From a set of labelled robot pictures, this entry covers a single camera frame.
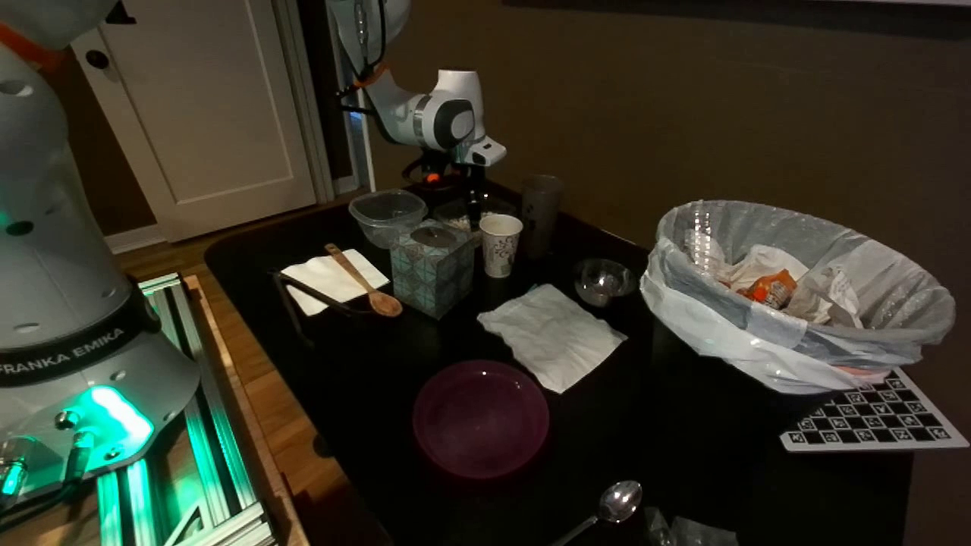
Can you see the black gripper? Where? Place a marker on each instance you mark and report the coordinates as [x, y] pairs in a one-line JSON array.
[[434, 173]]

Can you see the white paper towel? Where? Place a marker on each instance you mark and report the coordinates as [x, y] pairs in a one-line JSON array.
[[550, 337]]

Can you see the clear plastic popcorn container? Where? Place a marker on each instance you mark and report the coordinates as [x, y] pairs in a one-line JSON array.
[[449, 211]]

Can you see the white paper cup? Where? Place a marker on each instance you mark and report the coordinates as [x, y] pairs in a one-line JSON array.
[[501, 247]]

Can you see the dark tall tumbler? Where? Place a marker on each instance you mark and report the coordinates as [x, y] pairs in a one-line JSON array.
[[541, 218]]

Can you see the empty clear plastic container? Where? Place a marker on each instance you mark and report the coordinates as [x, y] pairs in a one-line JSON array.
[[387, 218]]

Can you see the wooden spoon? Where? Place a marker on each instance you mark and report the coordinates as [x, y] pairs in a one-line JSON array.
[[383, 301]]

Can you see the white napkin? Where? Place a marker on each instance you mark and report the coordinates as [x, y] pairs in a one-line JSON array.
[[315, 273]]

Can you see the black tongs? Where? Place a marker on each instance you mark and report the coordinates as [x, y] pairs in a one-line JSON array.
[[315, 289]]

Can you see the purple plate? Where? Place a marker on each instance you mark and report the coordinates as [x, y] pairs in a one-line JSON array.
[[482, 419]]

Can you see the white door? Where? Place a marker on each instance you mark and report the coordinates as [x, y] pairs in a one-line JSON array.
[[214, 112]]

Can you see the orange wrapper trash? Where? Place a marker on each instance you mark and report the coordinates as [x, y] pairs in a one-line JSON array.
[[770, 289]]

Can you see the metal spoon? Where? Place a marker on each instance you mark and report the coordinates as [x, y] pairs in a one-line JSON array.
[[621, 503]]

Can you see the crumpled white paper trash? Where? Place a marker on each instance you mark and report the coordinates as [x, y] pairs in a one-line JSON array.
[[823, 289]]

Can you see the shiny snack wrapper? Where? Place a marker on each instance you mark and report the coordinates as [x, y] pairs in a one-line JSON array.
[[700, 531]]

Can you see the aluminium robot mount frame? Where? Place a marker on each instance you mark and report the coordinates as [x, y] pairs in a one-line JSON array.
[[200, 476]]

